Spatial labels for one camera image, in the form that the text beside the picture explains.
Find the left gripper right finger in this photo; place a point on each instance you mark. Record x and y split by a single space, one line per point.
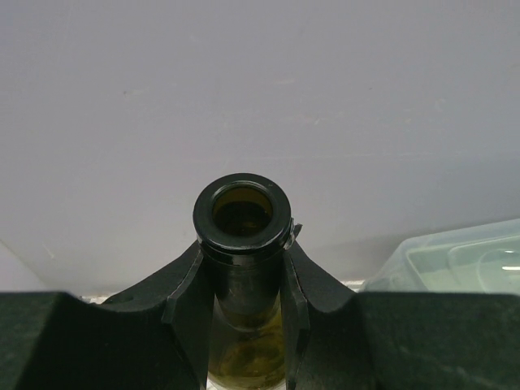
336 338

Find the dark wine bottle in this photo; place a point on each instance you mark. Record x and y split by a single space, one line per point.
244 227

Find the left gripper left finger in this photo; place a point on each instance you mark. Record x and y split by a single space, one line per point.
153 335

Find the green plastic toolbox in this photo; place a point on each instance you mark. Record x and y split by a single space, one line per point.
481 259

